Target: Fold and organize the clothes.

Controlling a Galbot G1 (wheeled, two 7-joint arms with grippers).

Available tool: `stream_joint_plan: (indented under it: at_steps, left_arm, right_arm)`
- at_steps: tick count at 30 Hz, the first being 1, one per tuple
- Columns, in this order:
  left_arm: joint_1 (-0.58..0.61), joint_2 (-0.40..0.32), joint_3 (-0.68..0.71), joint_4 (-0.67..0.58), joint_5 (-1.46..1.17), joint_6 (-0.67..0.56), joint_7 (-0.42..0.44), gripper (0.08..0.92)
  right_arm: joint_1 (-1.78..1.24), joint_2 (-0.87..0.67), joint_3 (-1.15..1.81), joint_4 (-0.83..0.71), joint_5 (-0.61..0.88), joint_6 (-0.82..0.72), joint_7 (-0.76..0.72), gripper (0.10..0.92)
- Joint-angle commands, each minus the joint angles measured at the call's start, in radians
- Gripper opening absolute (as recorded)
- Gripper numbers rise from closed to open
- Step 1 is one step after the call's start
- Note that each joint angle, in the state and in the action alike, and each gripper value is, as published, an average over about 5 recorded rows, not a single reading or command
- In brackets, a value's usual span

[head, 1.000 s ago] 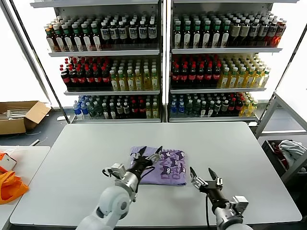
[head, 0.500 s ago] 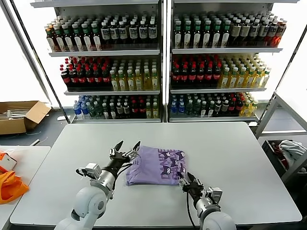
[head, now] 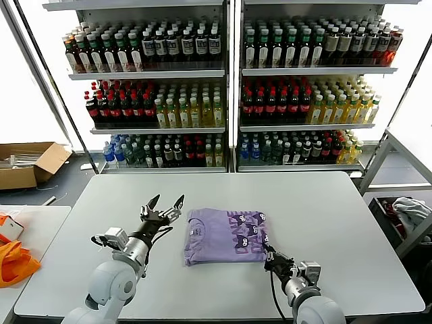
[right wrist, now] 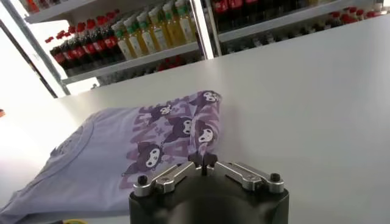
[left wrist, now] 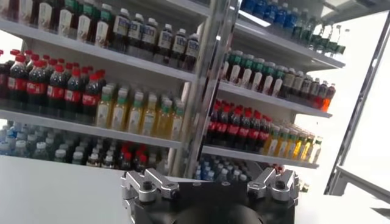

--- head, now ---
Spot brown cardboard box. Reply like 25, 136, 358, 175
0, 141, 74, 192

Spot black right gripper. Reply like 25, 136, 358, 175
263, 243, 298, 279

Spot black storage crate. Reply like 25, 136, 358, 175
367, 196, 432, 250

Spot grey metal frame table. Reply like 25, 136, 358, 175
359, 128, 432, 261

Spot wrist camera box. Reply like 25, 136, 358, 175
298, 260, 322, 288
103, 227, 129, 252

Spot dark bottle beige label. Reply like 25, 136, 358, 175
338, 26, 354, 67
325, 26, 340, 67

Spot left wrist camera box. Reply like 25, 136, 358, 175
103, 227, 129, 252

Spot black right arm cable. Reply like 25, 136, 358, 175
269, 269, 288, 321

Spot grey metal shelf unit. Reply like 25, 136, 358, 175
236, 0, 399, 173
43, 0, 234, 175

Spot dark bottle green label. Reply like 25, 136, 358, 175
74, 33, 91, 74
128, 31, 144, 72
87, 32, 104, 74
313, 28, 325, 68
258, 28, 271, 70
286, 28, 298, 70
114, 32, 131, 72
245, 28, 257, 70
271, 28, 284, 70
299, 28, 313, 68
101, 32, 117, 73

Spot purple t-shirt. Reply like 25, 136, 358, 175
182, 208, 271, 268

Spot grey slanted pole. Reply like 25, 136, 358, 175
0, 5, 74, 151

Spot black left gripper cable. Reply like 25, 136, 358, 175
148, 225, 175, 244

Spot dark slanted pole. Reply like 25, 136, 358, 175
357, 42, 432, 178
13, 0, 101, 176

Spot white packing strips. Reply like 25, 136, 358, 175
0, 153, 47, 169

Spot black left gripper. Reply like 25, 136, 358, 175
132, 194, 186, 241

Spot small cola bottle red label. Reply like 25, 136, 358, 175
331, 138, 342, 165
194, 141, 206, 167
184, 141, 196, 167
321, 138, 332, 165

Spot red cloth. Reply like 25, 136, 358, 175
383, 200, 406, 237

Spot white crumpled cloth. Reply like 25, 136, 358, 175
391, 197, 432, 234

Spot orange and white box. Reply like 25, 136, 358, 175
0, 211, 25, 246

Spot green clear bottle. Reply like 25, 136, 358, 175
124, 143, 136, 168
261, 140, 273, 166
134, 143, 146, 168
271, 140, 283, 166

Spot yellow juice bottle white cap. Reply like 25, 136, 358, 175
190, 97, 203, 128
213, 97, 225, 128
368, 95, 382, 124
167, 98, 179, 129
346, 94, 360, 124
322, 94, 336, 125
155, 98, 168, 129
178, 97, 190, 128
201, 97, 214, 128
333, 94, 348, 125
357, 94, 372, 124
309, 94, 324, 125

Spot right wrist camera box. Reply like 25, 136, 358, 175
298, 260, 322, 288

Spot dark bottle navy white label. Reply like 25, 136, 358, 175
141, 30, 156, 70
365, 26, 381, 66
181, 28, 195, 70
377, 26, 392, 67
167, 29, 181, 70
352, 26, 367, 66
154, 30, 169, 70
194, 28, 209, 70
208, 28, 222, 70

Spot cola bottle red cap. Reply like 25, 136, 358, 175
120, 93, 134, 126
97, 94, 111, 126
288, 90, 301, 123
299, 90, 312, 123
276, 90, 290, 123
131, 93, 145, 126
242, 90, 254, 123
85, 94, 99, 126
108, 93, 122, 126
143, 93, 157, 126
265, 90, 277, 123
253, 90, 267, 123

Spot orange fabric bag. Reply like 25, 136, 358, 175
0, 240, 42, 289

